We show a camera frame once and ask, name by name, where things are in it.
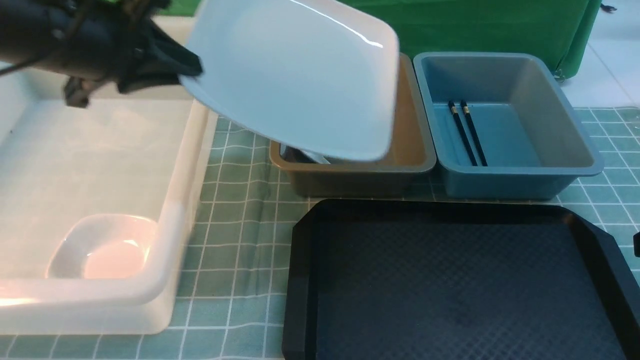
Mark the brown plastic bin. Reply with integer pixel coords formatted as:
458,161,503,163
270,54,437,198

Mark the large white plastic tub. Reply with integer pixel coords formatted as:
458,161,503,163
0,69,218,336

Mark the black serving tray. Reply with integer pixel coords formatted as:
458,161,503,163
281,199,640,360

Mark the white ceramic spoon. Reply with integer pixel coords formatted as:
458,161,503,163
278,145,331,165

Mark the teal checkered tablecloth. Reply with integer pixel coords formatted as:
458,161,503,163
1,107,639,360

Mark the small white dish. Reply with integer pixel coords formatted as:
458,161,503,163
46,213,158,280

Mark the large white square plate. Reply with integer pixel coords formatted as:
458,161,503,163
180,0,400,162

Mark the black chopstick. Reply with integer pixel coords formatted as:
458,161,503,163
447,100,478,167
461,100,489,167

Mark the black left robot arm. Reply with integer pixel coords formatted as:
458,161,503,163
0,0,204,109

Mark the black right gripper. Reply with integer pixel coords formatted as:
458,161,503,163
633,232,640,258

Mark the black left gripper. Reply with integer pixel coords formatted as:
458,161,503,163
50,0,204,109

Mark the blue plastic bin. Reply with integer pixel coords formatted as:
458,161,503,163
413,52,605,200

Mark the green backdrop cloth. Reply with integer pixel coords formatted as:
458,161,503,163
160,0,601,76

